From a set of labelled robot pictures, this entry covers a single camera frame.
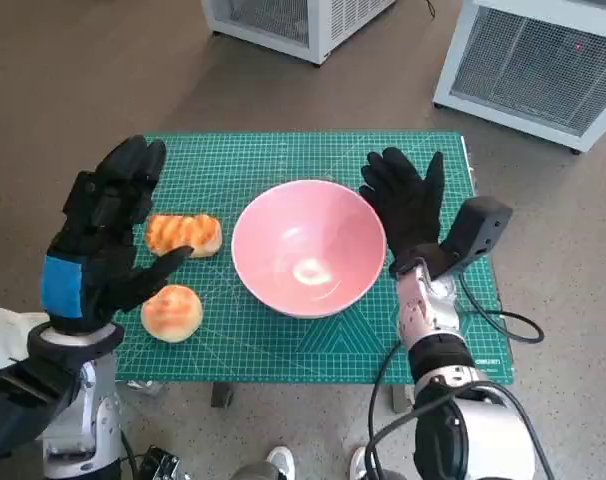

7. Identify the grey rounded leg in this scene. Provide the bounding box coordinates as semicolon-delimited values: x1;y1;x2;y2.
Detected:
235;460;284;480

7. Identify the black cable over right arm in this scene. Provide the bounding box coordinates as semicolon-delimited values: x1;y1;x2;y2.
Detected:
363;382;557;480

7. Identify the round toy bread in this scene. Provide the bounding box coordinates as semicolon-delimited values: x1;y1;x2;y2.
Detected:
140;283;204;344

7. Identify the long black robot cable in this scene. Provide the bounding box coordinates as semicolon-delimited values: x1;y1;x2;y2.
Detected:
367;342;404;480

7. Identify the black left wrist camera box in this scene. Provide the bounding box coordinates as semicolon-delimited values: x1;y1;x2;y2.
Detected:
0;349;84;459

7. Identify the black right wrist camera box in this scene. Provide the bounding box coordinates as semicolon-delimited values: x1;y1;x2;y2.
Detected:
440;196;514;275

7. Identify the black right camera cable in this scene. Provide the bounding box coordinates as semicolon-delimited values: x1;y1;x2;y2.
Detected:
455;272;545;345

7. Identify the oblong striped toy bread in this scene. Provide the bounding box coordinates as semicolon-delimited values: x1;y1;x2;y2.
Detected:
145;213;223;260

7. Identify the dark table leg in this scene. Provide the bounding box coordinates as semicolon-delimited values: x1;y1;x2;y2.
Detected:
390;383;414;415
210;383;234;409

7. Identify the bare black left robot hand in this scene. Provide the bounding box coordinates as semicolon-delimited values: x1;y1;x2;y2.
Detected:
39;133;195;335

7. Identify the pink bowl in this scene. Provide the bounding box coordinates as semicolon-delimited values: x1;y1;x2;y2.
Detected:
231;180;388;321

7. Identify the silver table bracket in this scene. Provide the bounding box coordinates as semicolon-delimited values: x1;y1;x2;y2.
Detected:
126;379;163;397

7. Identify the green cutting mat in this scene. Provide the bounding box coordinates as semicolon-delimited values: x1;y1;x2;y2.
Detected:
75;131;514;386

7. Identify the white shoe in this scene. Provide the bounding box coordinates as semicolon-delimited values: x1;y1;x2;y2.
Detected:
350;445;379;480
266;445;295;480

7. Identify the black electronics box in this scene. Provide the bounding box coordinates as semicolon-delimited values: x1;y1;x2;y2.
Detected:
140;446;180;480

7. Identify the white mesh cabinet with red light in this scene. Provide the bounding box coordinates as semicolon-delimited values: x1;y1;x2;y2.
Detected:
431;0;606;155

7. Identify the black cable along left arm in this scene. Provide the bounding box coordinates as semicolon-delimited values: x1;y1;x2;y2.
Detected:
118;429;147;480

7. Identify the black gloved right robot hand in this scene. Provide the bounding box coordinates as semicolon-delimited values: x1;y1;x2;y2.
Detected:
358;146;446;262

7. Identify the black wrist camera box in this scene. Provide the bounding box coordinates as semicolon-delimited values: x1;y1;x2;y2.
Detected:
0;349;84;459
440;196;514;275

